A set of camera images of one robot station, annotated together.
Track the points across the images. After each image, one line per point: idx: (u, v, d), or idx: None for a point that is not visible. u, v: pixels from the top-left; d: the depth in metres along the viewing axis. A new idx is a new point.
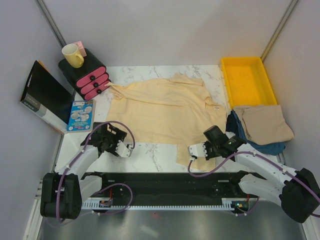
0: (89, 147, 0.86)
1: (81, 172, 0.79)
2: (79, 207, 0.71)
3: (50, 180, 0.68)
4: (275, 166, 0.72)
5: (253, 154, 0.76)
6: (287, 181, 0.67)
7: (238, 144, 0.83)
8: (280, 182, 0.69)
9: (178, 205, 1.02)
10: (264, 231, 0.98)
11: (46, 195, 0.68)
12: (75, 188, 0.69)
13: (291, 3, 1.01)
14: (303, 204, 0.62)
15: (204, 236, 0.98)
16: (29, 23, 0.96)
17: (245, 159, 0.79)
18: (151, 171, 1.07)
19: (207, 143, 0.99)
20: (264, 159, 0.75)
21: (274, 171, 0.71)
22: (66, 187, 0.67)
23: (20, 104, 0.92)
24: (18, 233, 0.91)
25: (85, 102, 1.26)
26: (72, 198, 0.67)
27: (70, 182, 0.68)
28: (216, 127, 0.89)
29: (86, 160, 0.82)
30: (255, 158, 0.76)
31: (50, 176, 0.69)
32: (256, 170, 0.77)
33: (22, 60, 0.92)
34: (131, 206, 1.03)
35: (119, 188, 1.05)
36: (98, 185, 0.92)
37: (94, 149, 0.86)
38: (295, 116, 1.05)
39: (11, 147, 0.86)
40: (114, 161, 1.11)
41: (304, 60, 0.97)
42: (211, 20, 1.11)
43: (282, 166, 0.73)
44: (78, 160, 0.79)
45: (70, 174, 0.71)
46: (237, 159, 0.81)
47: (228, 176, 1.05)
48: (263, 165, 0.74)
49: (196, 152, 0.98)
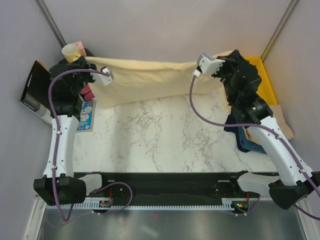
0: (64, 122, 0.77)
1: (70, 157, 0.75)
2: (82, 185, 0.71)
3: (43, 184, 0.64)
4: (295, 160, 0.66)
5: (277, 136, 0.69)
6: (300, 182, 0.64)
7: (261, 114, 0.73)
8: (292, 180, 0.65)
9: (178, 205, 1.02)
10: (264, 231, 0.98)
11: (46, 195, 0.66)
12: (72, 184, 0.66)
13: (291, 3, 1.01)
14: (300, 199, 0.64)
15: (204, 236, 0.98)
16: (29, 24, 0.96)
17: (265, 138, 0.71)
18: (151, 171, 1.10)
19: (224, 68, 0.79)
20: (286, 147, 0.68)
21: (291, 165, 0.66)
22: (61, 186, 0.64)
23: (20, 104, 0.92)
24: (18, 233, 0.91)
25: (85, 102, 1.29)
26: (73, 193, 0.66)
27: (64, 182, 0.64)
28: (259, 78, 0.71)
29: (69, 139, 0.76)
30: (276, 141, 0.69)
31: (40, 181, 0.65)
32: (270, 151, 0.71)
33: (22, 59, 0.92)
34: (131, 206, 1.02)
35: (119, 188, 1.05)
36: (98, 183, 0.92)
37: (72, 118, 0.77)
38: (295, 116, 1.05)
39: (11, 147, 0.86)
40: (114, 160, 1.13)
41: (304, 59, 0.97)
42: (211, 20, 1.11)
43: (302, 161, 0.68)
44: (60, 149, 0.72)
45: (60, 175, 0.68)
46: (255, 132, 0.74)
47: (228, 176, 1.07)
48: (283, 155, 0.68)
49: (205, 68, 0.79)
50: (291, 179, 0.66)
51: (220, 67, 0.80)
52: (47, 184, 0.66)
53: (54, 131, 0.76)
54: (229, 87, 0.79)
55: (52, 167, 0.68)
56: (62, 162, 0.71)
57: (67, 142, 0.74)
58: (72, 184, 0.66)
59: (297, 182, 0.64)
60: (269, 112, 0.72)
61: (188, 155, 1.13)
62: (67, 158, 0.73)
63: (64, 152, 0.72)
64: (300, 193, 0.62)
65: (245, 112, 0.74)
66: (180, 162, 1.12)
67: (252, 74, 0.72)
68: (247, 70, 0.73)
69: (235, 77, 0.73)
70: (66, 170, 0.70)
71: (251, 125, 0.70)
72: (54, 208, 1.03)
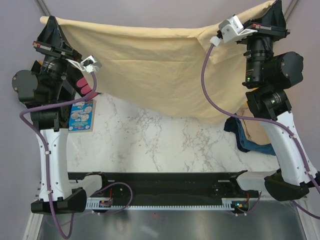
0: (50, 138, 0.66)
1: (65, 173, 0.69)
2: (79, 195, 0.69)
3: (41, 208, 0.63)
4: (303, 160, 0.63)
5: (291, 136, 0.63)
6: (303, 183, 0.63)
7: (279, 108, 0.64)
8: (295, 180, 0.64)
9: (178, 205, 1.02)
10: (264, 232, 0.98)
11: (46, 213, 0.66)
12: (70, 201, 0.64)
13: (291, 3, 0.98)
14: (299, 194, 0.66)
15: (204, 236, 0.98)
16: (29, 24, 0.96)
17: (276, 136, 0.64)
18: (151, 171, 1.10)
19: (252, 40, 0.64)
20: (297, 147, 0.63)
21: (299, 166, 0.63)
22: (59, 208, 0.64)
23: (20, 104, 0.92)
24: (18, 233, 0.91)
25: (85, 102, 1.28)
26: (73, 209, 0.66)
27: (63, 205, 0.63)
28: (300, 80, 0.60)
29: (61, 153, 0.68)
30: (289, 141, 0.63)
31: (38, 204, 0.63)
32: (277, 150, 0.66)
33: (22, 60, 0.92)
34: (130, 206, 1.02)
35: (119, 188, 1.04)
36: (99, 183, 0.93)
37: (59, 133, 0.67)
38: (295, 117, 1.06)
39: (11, 147, 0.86)
40: (114, 160, 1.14)
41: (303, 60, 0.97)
42: (211, 20, 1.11)
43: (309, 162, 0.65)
44: (52, 172, 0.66)
45: (57, 199, 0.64)
46: (266, 127, 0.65)
47: (228, 176, 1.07)
48: (293, 155, 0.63)
49: (231, 37, 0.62)
50: (295, 180, 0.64)
51: (248, 36, 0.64)
52: (45, 206, 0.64)
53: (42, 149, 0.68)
54: (255, 69, 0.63)
55: (47, 191, 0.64)
56: (58, 185, 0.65)
57: (60, 160, 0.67)
58: (72, 204, 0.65)
59: (301, 183, 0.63)
60: (288, 107, 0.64)
61: (188, 154, 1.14)
62: (62, 177, 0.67)
63: (58, 175, 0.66)
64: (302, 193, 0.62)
65: (263, 103, 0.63)
66: (180, 162, 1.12)
67: (295, 73, 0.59)
68: (292, 67, 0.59)
69: (272, 65, 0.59)
70: (63, 191, 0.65)
71: (268, 122, 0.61)
72: None
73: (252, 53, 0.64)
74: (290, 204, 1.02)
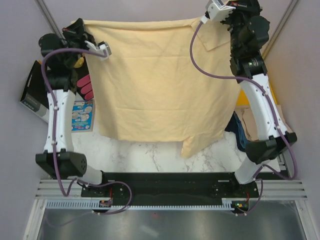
0: (60, 96, 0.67)
1: (69, 131, 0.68)
2: (82, 158, 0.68)
3: (45, 159, 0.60)
4: (274, 116, 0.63)
5: (263, 93, 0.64)
6: (271, 137, 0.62)
7: (256, 71, 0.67)
8: (265, 134, 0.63)
9: (178, 205, 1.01)
10: (264, 231, 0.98)
11: (47, 168, 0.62)
12: (74, 156, 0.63)
13: (291, 3, 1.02)
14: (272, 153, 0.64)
15: (204, 236, 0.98)
16: (29, 24, 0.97)
17: (252, 94, 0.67)
18: (151, 171, 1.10)
19: (234, 16, 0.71)
20: (269, 103, 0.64)
21: (269, 121, 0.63)
22: (63, 160, 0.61)
23: (20, 104, 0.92)
24: (18, 233, 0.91)
25: (85, 102, 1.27)
26: (74, 168, 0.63)
27: (66, 156, 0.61)
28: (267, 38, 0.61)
29: (68, 114, 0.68)
30: (261, 98, 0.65)
31: (42, 155, 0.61)
32: (254, 107, 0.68)
33: (22, 60, 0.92)
34: (130, 206, 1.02)
35: (120, 188, 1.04)
36: (99, 178, 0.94)
37: (68, 93, 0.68)
38: (296, 117, 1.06)
39: (11, 147, 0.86)
40: (114, 160, 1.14)
41: (304, 59, 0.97)
42: None
43: (280, 120, 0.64)
44: (58, 125, 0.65)
45: (61, 150, 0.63)
46: (243, 86, 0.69)
47: (227, 176, 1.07)
48: (264, 110, 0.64)
49: (215, 14, 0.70)
50: (264, 133, 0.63)
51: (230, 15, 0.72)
52: (49, 159, 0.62)
53: (51, 107, 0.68)
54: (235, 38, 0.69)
55: (52, 142, 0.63)
56: (62, 138, 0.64)
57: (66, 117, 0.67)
58: (73, 158, 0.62)
59: (269, 136, 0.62)
60: (264, 69, 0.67)
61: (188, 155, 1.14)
62: (66, 133, 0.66)
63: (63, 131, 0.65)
64: (270, 145, 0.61)
65: (241, 65, 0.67)
66: (180, 162, 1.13)
67: (263, 34, 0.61)
68: (261, 26, 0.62)
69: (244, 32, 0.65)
70: (66, 145, 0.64)
71: (243, 79, 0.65)
72: (54, 208, 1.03)
73: (233, 27, 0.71)
74: (290, 204, 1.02)
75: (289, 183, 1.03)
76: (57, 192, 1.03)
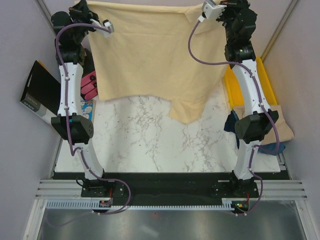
0: (70, 68, 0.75)
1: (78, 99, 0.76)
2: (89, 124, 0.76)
3: (59, 121, 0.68)
4: (258, 94, 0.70)
5: (250, 75, 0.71)
6: (256, 112, 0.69)
7: (245, 58, 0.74)
8: (251, 110, 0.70)
9: (178, 205, 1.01)
10: (264, 231, 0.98)
11: (60, 130, 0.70)
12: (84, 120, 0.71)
13: (290, 3, 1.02)
14: (258, 129, 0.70)
15: (204, 236, 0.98)
16: (29, 24, 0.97)
17: (240, 75, 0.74)
18: (151, 171, 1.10)
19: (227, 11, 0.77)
20: (255, 82, 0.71)
21: (254, 98, 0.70)
22: (74, 122, 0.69)
23: (20, 104, 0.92)
24: (18, 233, 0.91)
25: (85, 102, 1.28)
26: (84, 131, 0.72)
27: (78, 118, 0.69)
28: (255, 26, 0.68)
29: (77, 84, 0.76)
30: (249, 78, 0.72)
31: (57, 117, 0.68)
32: (242, 87, 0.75)
33: (22, 60, 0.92)
34: (129, 206, 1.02)
35: (120, 188, 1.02)
36: (100, 170, 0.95)
37: (77, 66, 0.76)
38: (295, 116, 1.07)
39: (11, 147, 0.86)
40: (114, 160, 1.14)
41: (304, 59, 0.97)
42: None
43: (265, 99, 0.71)
44: (70, 92, 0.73)
45: (73, 113, 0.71)
46: (235, 69, 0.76)
47: (228, 176, 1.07)
48: (250, 89, 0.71)
49: (209, 14, 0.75)
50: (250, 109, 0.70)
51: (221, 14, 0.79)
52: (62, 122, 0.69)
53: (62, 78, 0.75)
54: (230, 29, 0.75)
55: (64, 107, 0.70)
56: (74, 105, 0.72)
57: (76, 87, 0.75)
58: (84, 121, 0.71)
59: (254, 111, 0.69)
60: (253, 56, 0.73)
61: (188, 155, 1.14)
62: (77, 101, 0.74)
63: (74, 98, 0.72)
64: (253, 120, 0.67)
65: (233, 52, 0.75)
66: (180, 162, 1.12)
67: (252, 22, 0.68)
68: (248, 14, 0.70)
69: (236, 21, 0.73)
70: (77, 110, 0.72)
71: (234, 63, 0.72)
72: (54, 208, 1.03)
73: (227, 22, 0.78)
74: (290, 204, 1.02)
75: (289, 183, 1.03)
76: (57, 192, 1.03)
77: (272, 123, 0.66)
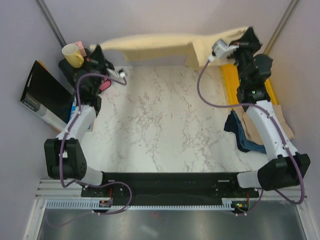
0: (85, 108, 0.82)
1: (80, 132, 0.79)
2: (83, 163, 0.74)
3: (52, 144, 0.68)
4: (280, 136, 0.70)
5: (268, 116, 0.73)
6: (281, 155, 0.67)
7: (260, 99, 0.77)
8: (274, 152, 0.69)
9: (178, 205, 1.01)
10: (264, 232, 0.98)
11: (51, 159, 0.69)
12: (78, 150, 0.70)
13: (290, 4, 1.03)
14: (285, 177, 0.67)
15: (204, 236, 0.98)
16: (30, 24, 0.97)
17: (257, 117, 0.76)
18: (151, 171, 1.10)
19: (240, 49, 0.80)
20: (275, 125, 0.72)
21: (276, 140, 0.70)
22: (69, 149, 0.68)
23: (20, 104, 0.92)
24: (18, 233, 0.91)
25: None
26: (76, 161, 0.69)
27: (72, 145, 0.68)
28: (269, 73, 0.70)
29: (84, 122, 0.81)
30: (267, 120, 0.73)
31: (52, 141, 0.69)
32: (260, 129, 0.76)
33: (22, 60, 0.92)
34: (130, 206, 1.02)
35: (120, 188, 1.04)
36: (98, 180, 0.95)
37: (92, 108, 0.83)
38: (296, 116, 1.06)
39: (11, 147, 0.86)
40: (114, 160, 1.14)
41: (304, 59, 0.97)
42: (211, 20, 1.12)
43: (288, 141, 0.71)
44: (76, 124, 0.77)
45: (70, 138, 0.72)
46: (250, 111, 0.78)
47: (228, 176, 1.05)
48: (270, 130, 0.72)
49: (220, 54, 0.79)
50: (273, 152, 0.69)
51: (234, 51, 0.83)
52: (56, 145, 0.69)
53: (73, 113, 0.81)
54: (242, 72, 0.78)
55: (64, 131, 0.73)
56: (74, 133, 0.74)
57: (83, 122, 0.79)
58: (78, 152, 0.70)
59: (278, 154, 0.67)
60: (267, 97, 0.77)
61: (188, 155, 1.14)
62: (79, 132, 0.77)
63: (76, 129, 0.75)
64: (281, 166, 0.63)
65: (245, 95, 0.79)
66: (180, 162, 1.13)
67: (266, 67, 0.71)
68: (263, 64, 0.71)
69: (249, 67, 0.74)
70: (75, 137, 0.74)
71: (248, 104, 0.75)
72: (54, 208, 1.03)
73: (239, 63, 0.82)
74: (290, 204, 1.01)
75: None
76: (58, 192, 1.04)
77: (297, 169, 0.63)
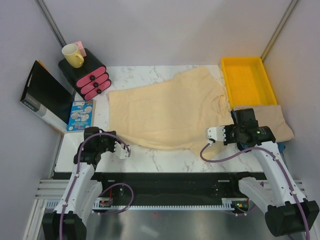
0: (82, 167, 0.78)
1: (81, 198, 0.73)
2: (85, 227, 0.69)
3: (50, 221, 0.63)
4: (288, 182, 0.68)
5: (274, 158, 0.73)
6: (288, 202, 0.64)
7: (264, 140, 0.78)
8: (282, 199, 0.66)
9: (178, 205, 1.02)
10: (264, 232, 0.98)
11: (49, 233, 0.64)
12: (77, 224, 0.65)
13: (291, 2, 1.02)
14: (295, 224, 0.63)
15: (204, 236, 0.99)
16: (30, 23, 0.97)
17: (263, 158, 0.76)
18: (151, 171, 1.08)
19: (229, 127, 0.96)
20: (281, 169, 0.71)
21: (283, 185, 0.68)
22: (68, 225, 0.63)
23: (20, 104, 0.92)
24: (18, 233, 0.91)
25: (85, 102, 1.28)
26: (76, 234, 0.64)
27: (71, 221, 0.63)
28: (251, 109, 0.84)
29: (84, 183, 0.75)
30: (273, 162, 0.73)
31: (49, 217, 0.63)
32: (266, 172, 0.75)
33: (22, 60, 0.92)
34: (131, 206, 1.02)
35: (119, 188, 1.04)
36: (99, 190, 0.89)
37: (90, 166, 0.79)
38: (296, 117, 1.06)
39: (11, 146, 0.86)
40: (114, 161, 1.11)
41: (304, 59, 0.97)
42: (211, 20, 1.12)
43: (296, 186, 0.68)
44: (74, 191, 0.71)
45: (69, 212, 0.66)
46: (256, 153, 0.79)
47: (228, 176, 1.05)
48: (276, 174, 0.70)
49: (215, 136, 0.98)
50: (280, 199, 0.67)
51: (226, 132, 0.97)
52: (55, 218, 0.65)
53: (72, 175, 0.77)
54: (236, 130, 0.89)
55: (63, 203, 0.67)
56: (73, 203, 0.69)
57: (82, 185, 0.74)
58: (78, 224, 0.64)
59: (285, 201, 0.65)
60: (272, 137, 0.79)
61: (188, 155, 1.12)
62: (78, 198, 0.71)
63: (75, 198, 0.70)
64: (288, 214, 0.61)
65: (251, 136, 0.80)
66: (180, 162, 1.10)
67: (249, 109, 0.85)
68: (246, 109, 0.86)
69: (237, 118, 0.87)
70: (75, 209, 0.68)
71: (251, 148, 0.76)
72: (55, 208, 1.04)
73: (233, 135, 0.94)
74: None
75: None
76: (58, 192, 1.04)
77: (305, 219, 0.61)
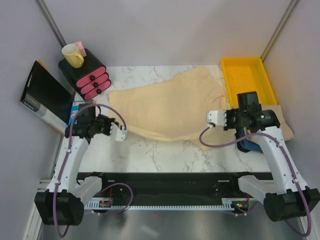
0: (75, 141, 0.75)
1: (75, 176, 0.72)
2: (82, 208, 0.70)
3: (43, 200, 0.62)
4: (290, 170, 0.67)
5: (277, 144, 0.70)
6: (290, 190, 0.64)
7: (268, 125, 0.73)
8: (283, 186, 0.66)
9: (177, 205, 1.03)
10: (264, 232, 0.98)
11: (43, 212, 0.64)
12: (73, 203, 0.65)
13: (291, 2, 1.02)
14: (294, 209, 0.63)
15: (204, 236, 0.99)
16: (30, 24, 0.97)
17: (265, 144, 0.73)
18: (151, 171, 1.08)
19: (230, 112, 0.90)
20: (284, 156, 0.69)
21: (285, 173, 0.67)
22: (62, 203, 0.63)
23: (20, 104, 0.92)
24: (18, 232, 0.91)
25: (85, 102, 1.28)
26: (71, 213, 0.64)
27: (65, 199, 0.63)
28: (254, 92, 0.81)
29: (77, 159, 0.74)
30: (276, 149, 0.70)
31: (42, 196, 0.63)
32: (268, 158, 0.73)
33: (22, 60, 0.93)
34: (131, 206, 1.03)
35: (120, 188, 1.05)
36: (98, 187, 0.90)
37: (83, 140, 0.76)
38: (296, 117, 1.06)
39: (11, 146, 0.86)
40: (114, 161, 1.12)
41: (304, 59, 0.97)
42: (211, 21, 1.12)
43: (298, 173, 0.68)
44: (66, 169, 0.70)
45: (62, 190, 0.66)
46: (258, 138, 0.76)
47: (228, 176, 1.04)
48: (279, 161, 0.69)
49: (216, 120, 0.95)
50: (282, 186, 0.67)
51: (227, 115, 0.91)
52: (48, 197, 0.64)
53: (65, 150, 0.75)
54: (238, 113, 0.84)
55: (55, 181, 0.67)
56: (66, 181, 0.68)
57: (75, 161, 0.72)
58: (73, 204, 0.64)
59: (287, 189, 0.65)
60: (276, 123, 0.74)
61: (188, 155, 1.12)
62: (72, 175, 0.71)
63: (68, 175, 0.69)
64: (289, 202, 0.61)
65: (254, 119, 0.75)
66: (180, 162, 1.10)
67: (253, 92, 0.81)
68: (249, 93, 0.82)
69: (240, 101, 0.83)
70: (68, 187, 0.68)
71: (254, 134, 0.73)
72: None
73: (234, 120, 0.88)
74: None
75: None
76: None
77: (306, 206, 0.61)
